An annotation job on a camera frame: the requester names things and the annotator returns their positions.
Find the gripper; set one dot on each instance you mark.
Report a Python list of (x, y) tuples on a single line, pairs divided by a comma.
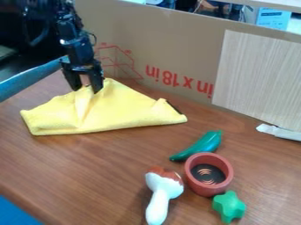
[(81, 54)]

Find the yellow cloth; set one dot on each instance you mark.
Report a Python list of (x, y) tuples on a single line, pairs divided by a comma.
[(102, 111)]

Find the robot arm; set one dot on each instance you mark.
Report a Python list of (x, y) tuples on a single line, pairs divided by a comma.
[(68, 23)]

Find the cardboard box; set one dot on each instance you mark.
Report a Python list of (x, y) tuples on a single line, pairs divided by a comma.
[(172, 44)]

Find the green toy pepper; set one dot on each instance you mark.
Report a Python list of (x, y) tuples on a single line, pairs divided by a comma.
[(200, 145)]

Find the toy mushroom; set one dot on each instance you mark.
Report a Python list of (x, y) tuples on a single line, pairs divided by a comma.
[(162, 193)]

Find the red toy pot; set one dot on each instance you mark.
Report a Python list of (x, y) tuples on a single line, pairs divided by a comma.
[(209, 174)]

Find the light wooden board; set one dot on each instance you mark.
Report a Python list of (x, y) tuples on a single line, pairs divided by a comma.
[(260, 79)]

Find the green toy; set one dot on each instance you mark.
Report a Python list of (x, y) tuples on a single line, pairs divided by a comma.
[(229, 206)]

